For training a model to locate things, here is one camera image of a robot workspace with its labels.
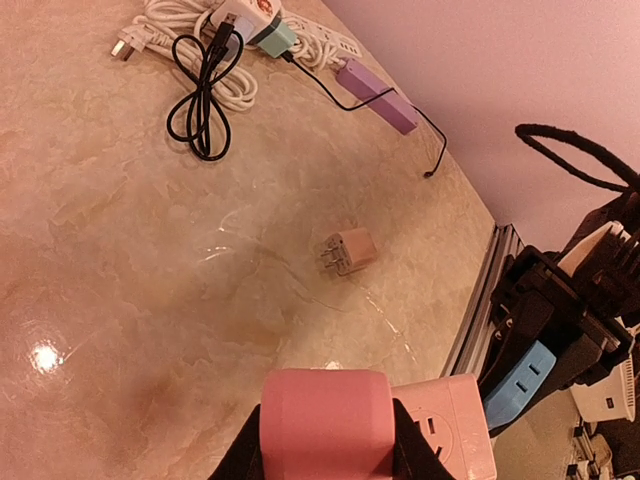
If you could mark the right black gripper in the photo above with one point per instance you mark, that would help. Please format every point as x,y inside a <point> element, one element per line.
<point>564,328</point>

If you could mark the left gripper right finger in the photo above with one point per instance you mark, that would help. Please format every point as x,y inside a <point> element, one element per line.
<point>413,458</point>

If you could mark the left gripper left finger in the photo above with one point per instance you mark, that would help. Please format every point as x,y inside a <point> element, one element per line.
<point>243,459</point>

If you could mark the pink cube socket adapter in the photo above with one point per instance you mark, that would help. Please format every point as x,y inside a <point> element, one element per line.
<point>449,413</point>

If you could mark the blue square plug adapter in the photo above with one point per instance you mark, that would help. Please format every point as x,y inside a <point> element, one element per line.
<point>514,392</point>

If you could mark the pink triangular power socket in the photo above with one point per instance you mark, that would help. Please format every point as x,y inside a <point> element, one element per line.
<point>327,424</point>

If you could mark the small pink charger plug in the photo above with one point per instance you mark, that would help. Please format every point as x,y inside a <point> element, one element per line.
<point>347,251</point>

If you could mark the purple power strip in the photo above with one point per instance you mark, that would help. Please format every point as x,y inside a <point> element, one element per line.
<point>365,85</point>

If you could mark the white power strip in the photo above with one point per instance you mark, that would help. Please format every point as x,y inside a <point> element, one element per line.
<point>317,46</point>

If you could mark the mint green charger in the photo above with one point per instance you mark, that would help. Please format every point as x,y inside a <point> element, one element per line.
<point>276,39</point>

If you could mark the white cartoon charger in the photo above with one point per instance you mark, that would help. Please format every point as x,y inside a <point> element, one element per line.
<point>259,13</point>

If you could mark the aluminium front rail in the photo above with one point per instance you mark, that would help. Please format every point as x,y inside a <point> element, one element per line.
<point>471,344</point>

